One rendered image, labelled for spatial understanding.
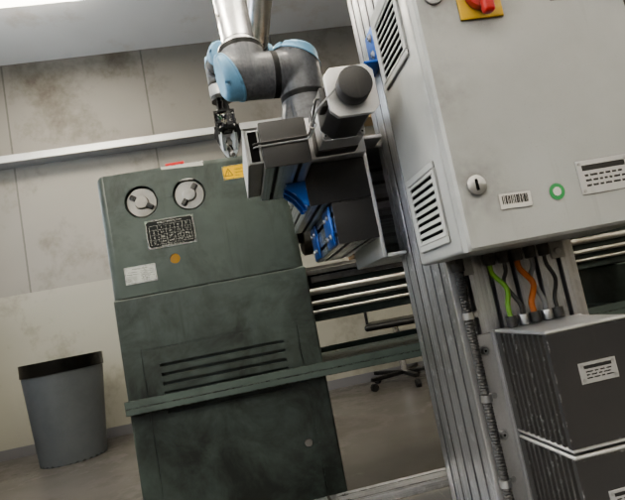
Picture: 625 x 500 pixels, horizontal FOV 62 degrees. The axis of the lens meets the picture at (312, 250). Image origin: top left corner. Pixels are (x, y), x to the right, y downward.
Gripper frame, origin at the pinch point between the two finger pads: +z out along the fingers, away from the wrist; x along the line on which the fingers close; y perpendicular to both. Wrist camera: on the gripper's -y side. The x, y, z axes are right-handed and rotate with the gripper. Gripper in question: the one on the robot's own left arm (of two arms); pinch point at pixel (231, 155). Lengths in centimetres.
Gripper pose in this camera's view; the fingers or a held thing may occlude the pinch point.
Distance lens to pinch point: 188.4
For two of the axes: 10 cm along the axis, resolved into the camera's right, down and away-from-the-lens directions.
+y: 0.8, -1.2, -9.9
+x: 9.8, -1.7, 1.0
